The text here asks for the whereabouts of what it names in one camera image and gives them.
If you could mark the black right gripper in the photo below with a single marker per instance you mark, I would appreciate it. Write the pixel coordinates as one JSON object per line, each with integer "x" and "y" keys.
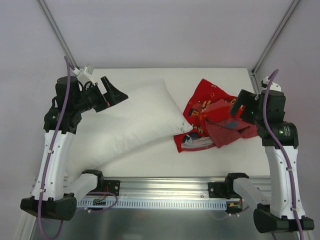
{"x": 244, "y": 107}

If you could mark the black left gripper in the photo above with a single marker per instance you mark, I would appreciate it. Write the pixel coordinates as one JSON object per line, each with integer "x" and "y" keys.
{"x": 104, "y": 98}

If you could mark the white pillow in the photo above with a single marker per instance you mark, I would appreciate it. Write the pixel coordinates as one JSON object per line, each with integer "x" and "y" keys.
{"x": 149, "y": 114}

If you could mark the red patterned pillowcase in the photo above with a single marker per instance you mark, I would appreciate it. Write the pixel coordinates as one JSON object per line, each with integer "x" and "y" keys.
{"x": 208, "y": 112}

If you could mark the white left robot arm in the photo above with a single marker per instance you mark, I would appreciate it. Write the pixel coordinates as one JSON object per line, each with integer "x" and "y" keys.
{"x": 49, "y": 199}

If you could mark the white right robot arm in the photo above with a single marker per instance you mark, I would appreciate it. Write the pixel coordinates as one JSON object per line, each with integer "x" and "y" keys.
{"x": 283, "y": 211}

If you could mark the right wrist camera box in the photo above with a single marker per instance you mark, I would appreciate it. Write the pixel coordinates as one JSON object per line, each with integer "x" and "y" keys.
{"x": 275, "y": 104}

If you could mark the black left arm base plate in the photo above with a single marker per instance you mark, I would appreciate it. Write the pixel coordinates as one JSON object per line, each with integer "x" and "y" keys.
{"x": 111, "y": 186}

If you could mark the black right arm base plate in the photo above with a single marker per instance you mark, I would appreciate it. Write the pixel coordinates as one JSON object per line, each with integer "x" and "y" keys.
{"x": 221, "y": 190}

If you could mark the aluminium front rail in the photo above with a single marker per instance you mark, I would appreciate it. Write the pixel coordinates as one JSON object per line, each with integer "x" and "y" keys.
{"x": 165, "y": 187}

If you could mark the white slotted cable duct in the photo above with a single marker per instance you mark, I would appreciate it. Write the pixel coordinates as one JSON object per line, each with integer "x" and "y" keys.
{"x": 174, "y": 204}

